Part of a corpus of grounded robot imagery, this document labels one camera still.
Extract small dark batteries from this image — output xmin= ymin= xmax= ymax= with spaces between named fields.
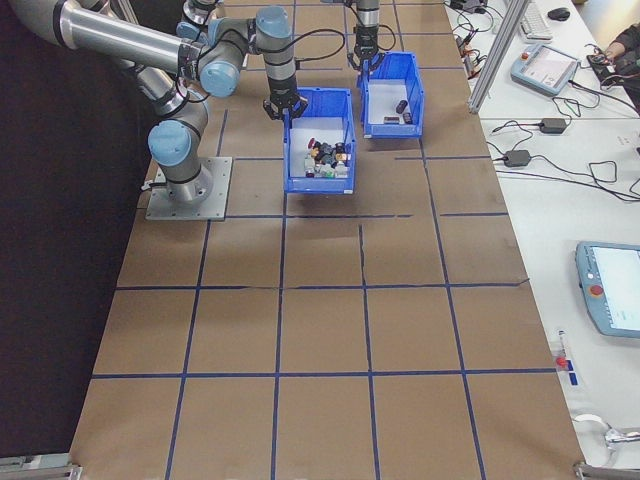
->
xmin=367 ymin=79 xmax=419 ymax=126

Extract white keyboard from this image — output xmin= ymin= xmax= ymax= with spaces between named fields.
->
xmin=519 ymin=3 xmax=555 ymax=41

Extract white marker pen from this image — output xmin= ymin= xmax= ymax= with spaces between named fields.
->
xmin=555 ymin=328 xmax=570 ymax=374

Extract aluminium frame profile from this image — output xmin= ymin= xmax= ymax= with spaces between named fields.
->
xmin=572 ymin=459 xmax=640 ymax=480
xmin=0 ymin=452 xmax=84 ymax=480

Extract silver metal clamp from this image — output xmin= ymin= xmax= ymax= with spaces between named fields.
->
xmin=603 ymin=424 xmax=640 ymax=451

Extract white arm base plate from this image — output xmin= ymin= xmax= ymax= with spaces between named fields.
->
xmin=144 ymin=156 xmax=234 ymax=221

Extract grey-blue teach pendant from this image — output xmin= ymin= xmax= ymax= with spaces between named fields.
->
xmin=574 ymin=240 xmax=640 ymax=339
xmin=509 ymin=42 xmax=582 ymax=99

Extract forearm in dark sleeve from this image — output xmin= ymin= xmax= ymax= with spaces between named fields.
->
xmin=615 ymin=23 xmax=640 ymax=84

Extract aluminium upright post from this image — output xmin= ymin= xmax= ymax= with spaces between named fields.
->
xmin=467 ymin=0 xmax=532 ymax=115

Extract blue plastic storage bin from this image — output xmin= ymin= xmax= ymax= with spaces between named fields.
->
xmin=282 ymin=87 xmax=359 ymax=197
xmin=355 ymin=51 xmax=426 ymax=140

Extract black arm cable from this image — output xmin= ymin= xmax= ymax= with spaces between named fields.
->
xmin=177 ymin=28 xmax=351 ymax=101

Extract black electronics box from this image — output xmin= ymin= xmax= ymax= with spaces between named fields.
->
xmin=585 ymin=52 xmax=619 ymax=74

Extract pile of push-button switches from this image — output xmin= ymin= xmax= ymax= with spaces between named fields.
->
xmin=289 ymin=117 xmax=351 ymax=179

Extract black frame cover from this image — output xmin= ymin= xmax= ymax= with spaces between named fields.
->
xmin=0 ymin=24 xmax=166 ymax=461

